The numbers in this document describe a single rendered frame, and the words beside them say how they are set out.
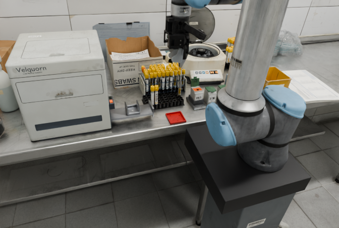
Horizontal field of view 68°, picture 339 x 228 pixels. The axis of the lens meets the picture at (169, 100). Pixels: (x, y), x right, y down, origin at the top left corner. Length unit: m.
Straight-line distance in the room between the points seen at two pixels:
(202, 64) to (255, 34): 0.78
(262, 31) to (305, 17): 1.56
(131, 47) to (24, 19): 0.54
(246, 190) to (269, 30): 0.43
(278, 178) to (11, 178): 1.46
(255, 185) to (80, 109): 0.61
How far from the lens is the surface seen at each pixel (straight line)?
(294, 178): 0.84
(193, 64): 1.28
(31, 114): 0.93
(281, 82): 1.27
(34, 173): 1.77
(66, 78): 0.86
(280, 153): 0.80
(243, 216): 0.90
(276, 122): 0.69
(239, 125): 0.62
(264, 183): 0.79
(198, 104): 1.11
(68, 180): 1.66
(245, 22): 0.54
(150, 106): 1.02
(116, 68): 1.18
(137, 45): 1.46
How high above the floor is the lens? 1.51
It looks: 34 degrees down
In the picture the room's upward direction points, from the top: 3 degrees clockwise
